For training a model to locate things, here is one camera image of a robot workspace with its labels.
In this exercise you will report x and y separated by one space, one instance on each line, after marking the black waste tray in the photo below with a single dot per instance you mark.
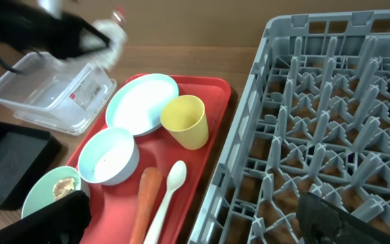
25 155

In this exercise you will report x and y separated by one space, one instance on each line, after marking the white tissue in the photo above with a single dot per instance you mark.
108 57

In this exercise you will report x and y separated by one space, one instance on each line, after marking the red serving tray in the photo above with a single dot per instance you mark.
113 207

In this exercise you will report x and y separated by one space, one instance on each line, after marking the orange carrot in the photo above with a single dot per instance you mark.
149 187

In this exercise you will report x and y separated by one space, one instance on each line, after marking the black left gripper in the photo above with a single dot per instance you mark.
25 27

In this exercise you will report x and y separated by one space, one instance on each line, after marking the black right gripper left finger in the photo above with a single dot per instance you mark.
62 222

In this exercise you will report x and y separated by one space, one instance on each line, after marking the grey dishwasher rack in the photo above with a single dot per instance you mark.
314 116

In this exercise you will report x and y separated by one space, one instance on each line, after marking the brown food scrap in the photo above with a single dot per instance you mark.
63 187

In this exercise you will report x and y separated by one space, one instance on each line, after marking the green bowl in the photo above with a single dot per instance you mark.
41 194

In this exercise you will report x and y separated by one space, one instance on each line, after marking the yellow plastic cup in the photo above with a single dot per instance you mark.
185 119

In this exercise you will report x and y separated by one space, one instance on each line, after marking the light blue bowl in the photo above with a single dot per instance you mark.
109 157

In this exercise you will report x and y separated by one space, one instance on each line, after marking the white plastic spoon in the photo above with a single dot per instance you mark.
175 179

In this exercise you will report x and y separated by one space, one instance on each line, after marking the clear plastic waste bin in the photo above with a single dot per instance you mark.
58 95

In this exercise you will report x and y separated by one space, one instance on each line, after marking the light blue plate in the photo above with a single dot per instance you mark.
137 105

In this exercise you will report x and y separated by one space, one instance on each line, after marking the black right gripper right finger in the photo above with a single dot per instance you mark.
322 222

